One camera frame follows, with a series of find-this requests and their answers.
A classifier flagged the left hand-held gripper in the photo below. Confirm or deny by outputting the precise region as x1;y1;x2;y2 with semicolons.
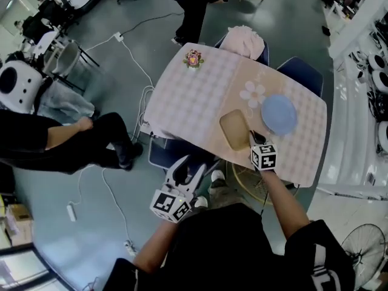
149;155;208;224

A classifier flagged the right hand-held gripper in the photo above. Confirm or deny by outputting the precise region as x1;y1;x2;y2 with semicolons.
249;129;278;173

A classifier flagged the beige rectangular plate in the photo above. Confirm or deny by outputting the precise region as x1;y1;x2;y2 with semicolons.
218;109;253;152

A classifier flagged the person's left forearm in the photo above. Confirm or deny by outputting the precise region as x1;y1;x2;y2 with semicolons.
132;218;180;275

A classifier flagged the person's right forearm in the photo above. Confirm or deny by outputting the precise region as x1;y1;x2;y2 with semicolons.
259;167;310;242

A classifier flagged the dark blue chair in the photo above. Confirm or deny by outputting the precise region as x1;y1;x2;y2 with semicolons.
147;136;221;177
276;56;324;98
214;33;270;67

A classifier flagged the blue round plate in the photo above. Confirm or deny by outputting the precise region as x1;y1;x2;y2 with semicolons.
261;94;298;136

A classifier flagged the woven rattan stool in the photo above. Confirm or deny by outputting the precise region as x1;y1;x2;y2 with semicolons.
232;161;301;206

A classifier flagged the beige flower print table runner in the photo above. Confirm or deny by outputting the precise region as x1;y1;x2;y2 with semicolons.
209;58;287;169

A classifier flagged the pink checkered cloth table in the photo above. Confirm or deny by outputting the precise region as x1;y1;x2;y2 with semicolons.
142;42;329;189

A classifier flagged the person's black shirt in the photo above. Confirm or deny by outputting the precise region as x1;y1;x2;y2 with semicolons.
102;202;356;291

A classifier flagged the white metal shelving rack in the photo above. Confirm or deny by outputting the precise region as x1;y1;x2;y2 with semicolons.
315;0;388;200

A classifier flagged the pink folded cloth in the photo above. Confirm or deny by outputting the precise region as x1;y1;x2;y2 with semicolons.
219;25;265;60

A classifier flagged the small potted pink flower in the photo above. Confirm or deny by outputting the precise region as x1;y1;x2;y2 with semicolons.
182;48;205;70

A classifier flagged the white capsule pet carrier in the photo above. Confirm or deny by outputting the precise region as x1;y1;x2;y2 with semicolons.
377;121;388;155
367;53;388;72
371;70;388;91

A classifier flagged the white standing fan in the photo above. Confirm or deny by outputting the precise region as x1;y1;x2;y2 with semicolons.
341;222;388;290

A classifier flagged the grey plastic chair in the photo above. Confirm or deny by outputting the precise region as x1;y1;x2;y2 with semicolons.
43;39;101;86

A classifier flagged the cardboard box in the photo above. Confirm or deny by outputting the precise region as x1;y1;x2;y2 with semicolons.
5;203;33;246

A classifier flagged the white capsule backpack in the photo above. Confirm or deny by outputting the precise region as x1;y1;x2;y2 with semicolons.
0;60;44;114

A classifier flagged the white power cable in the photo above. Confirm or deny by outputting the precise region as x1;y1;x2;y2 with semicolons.
121;39;155;142
76;166;134;246

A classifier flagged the black floor cable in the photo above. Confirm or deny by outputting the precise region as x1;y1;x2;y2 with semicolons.
120;10;186;38

